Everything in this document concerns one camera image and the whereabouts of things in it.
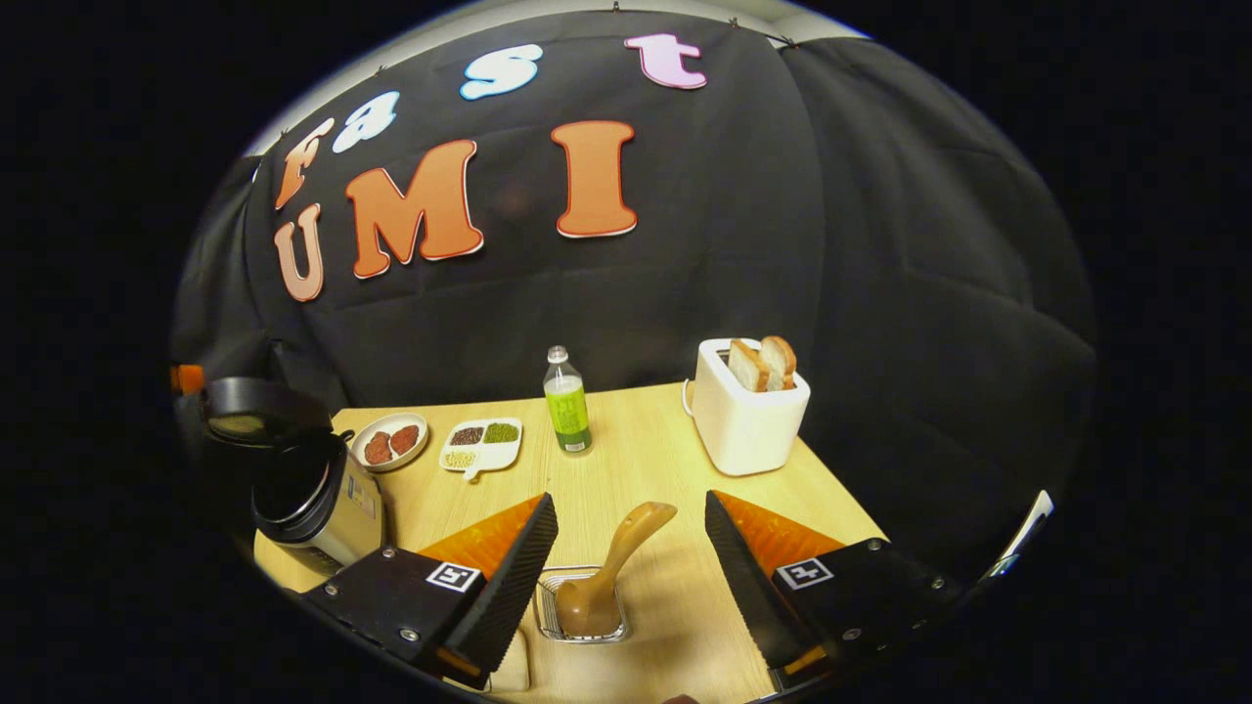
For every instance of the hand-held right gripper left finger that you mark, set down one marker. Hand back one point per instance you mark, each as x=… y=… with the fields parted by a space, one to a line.
x=518 y=577

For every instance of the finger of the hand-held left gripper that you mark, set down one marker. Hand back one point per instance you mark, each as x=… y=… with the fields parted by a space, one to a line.
x=188 y=378

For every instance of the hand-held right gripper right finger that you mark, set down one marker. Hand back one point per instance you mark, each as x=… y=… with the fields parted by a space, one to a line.
x=748 y=587

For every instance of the brown wooden spoon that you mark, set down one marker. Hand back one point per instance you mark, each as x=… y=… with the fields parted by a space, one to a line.
x=602 y=587

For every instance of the dark grey rice cooker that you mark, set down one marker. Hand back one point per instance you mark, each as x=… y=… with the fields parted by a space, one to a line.
x=303 y=489

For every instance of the white divided dish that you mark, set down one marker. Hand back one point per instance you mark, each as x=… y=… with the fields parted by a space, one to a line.
x=489 y=452

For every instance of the yellow soybeans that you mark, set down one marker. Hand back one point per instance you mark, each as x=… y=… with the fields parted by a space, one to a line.
x=459 y=458

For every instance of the green mung beans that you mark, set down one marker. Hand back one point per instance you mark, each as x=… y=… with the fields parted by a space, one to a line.
x=501 y=431

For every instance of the dark red beans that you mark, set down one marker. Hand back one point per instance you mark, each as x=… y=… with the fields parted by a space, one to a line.
x=467 y=435

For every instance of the white toaster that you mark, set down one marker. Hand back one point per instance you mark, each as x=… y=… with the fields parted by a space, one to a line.
x=743 y=430

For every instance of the round plate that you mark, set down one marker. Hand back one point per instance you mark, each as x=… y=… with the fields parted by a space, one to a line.
x=389 y=462

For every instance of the green drink bottle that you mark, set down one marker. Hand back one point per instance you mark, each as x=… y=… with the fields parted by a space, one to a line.
x=568 y=411

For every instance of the red meat piece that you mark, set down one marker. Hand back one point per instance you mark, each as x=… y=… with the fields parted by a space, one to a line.
x=405 y=439
x=378 y=449

